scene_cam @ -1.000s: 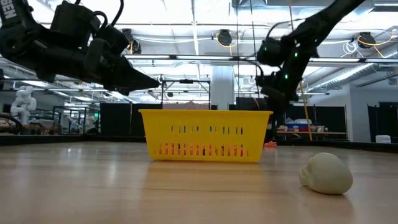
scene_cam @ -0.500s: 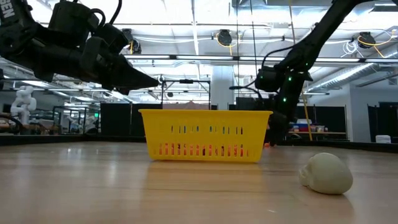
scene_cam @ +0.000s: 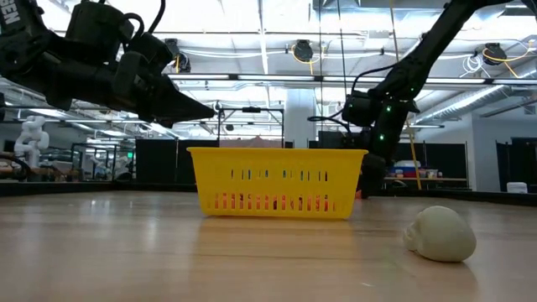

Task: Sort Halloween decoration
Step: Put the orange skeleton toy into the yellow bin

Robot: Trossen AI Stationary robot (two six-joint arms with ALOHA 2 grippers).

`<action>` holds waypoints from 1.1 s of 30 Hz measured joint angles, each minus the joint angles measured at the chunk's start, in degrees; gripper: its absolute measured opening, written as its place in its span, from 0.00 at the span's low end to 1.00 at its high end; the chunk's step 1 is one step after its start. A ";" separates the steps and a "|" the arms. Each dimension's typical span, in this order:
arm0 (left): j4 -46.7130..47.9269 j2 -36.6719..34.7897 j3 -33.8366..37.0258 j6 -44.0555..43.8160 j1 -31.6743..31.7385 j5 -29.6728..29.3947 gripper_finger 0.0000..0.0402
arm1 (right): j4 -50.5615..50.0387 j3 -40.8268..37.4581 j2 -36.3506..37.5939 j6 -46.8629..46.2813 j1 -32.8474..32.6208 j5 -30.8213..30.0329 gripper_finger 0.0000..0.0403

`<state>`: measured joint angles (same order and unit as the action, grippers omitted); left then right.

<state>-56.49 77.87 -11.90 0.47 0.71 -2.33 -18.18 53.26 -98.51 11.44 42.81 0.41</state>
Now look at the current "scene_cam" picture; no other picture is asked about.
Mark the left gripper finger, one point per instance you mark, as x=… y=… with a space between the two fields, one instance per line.
x=178 y=94
x=172 y=111

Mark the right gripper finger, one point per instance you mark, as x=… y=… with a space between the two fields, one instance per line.
x=377 y=172
x=366 y=176

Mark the pale skull decoration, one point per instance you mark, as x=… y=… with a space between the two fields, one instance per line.
x=440 y=235

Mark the yellow plastic basket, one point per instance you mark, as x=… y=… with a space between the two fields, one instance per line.
x=272 y=168

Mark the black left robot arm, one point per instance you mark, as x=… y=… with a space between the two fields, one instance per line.
x=21 y=46

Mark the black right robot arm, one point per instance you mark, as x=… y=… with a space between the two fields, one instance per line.
x=432 y=46

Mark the blue red storage box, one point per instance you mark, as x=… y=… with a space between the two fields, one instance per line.
x=409 y=169

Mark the wooden side table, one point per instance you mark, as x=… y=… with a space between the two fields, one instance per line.
x=444 y=179

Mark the long ceiling light bar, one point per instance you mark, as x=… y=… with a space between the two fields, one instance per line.
x=260 y=77

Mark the white robot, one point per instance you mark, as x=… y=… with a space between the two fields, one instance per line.
x=31 y=138

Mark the pink fabric cover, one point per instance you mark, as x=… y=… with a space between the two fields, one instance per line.
x=251 y=142

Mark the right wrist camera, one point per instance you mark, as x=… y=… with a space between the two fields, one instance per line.
x=358 y=109

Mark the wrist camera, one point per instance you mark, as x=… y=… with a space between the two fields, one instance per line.
x=147 y=52
x=358 y=109

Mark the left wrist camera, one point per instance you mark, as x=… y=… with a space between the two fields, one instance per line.
x=147 y=52

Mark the black metal frame rig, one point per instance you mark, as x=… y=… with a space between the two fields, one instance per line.
x=251 y=109

